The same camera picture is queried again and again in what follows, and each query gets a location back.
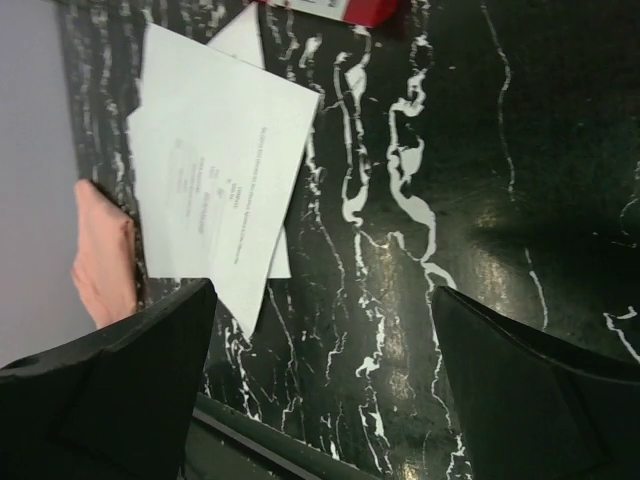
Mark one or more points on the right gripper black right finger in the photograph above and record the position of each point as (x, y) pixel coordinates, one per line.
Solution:
(533, 406)

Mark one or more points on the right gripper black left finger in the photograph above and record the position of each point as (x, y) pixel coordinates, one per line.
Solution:
(114, 404)

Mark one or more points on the white printed top paper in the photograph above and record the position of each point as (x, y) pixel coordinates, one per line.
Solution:
(217, 145)

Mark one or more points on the red plastic folder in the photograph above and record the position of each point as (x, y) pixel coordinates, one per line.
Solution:
(367, 13)

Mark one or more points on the pink folded cloth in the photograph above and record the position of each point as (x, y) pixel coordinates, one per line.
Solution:
(103, 271)

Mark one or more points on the white lower paper sheet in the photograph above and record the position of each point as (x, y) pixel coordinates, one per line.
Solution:
(241, 39)

